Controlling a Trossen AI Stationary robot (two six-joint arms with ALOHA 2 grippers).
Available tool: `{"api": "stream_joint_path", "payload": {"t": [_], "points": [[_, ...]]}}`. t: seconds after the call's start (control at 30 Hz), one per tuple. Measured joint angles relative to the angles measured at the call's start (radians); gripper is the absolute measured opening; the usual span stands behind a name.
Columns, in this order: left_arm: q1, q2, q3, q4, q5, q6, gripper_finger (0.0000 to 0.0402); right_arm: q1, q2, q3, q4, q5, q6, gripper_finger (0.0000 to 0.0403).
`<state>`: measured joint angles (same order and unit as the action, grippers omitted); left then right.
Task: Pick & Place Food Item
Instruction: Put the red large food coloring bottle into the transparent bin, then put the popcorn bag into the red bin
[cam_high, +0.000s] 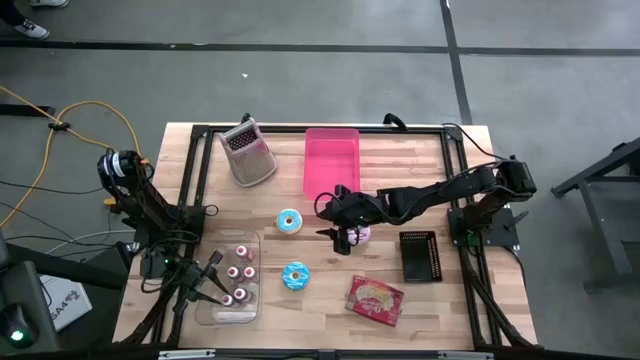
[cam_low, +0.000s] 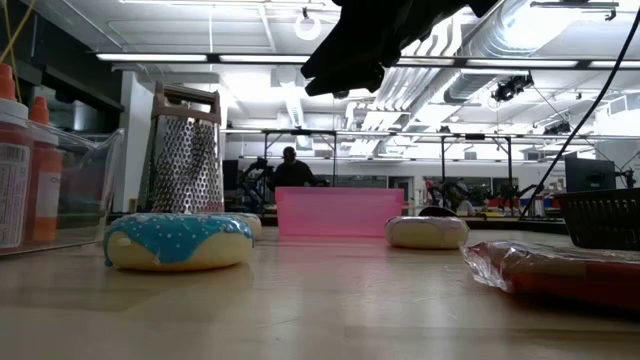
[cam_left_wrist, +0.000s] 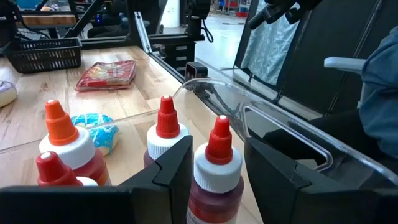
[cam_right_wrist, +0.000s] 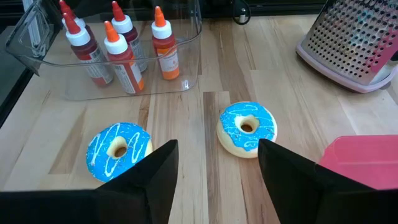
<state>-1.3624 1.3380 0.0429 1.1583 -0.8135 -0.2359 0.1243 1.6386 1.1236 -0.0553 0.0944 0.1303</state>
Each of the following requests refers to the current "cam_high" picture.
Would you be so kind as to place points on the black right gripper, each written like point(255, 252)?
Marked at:
point(355, 210)

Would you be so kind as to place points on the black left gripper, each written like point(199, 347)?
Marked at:
point(187, 282)

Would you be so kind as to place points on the dark red food colouring bottle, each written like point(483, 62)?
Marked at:
point(242, 294)
point(228, 300)

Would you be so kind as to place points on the orange-red food colouring bottle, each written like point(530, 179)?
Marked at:
point(248, 273)

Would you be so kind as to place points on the blue iced toy donut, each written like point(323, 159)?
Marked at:
point(287, 276)
point(282, 221)

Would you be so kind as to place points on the red snack package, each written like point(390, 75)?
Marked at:
point(375, 300)

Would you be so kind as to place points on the black mesh basket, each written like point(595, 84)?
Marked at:
point(417, 257)

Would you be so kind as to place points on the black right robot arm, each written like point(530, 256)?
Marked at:
point(440, 192)

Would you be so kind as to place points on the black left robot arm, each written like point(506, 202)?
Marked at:
point(145, 200)

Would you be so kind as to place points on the clear plastic bin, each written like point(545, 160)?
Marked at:
point(250, 315)

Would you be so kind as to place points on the pink translucent plastic bin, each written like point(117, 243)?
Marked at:
point(332, 165)

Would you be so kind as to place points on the yellow power plug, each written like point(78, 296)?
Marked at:
point(111, 202)

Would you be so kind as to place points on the white printed box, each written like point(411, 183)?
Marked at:
point(65, 305)

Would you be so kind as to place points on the black side table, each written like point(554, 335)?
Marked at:
point(60, 265)

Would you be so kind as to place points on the black device with indicator light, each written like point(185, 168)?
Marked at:
point(25, 320)

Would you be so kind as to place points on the black metal desk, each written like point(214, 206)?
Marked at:
point(25, 110)

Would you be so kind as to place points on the black metal stand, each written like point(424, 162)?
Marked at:
point(605, 200)

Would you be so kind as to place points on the person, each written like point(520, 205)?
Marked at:
point(32, 29)

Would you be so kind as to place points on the black aluminium table frame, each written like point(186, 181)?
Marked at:
point(280, 129)

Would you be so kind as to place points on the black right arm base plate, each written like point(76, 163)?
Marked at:
point(502, 236)

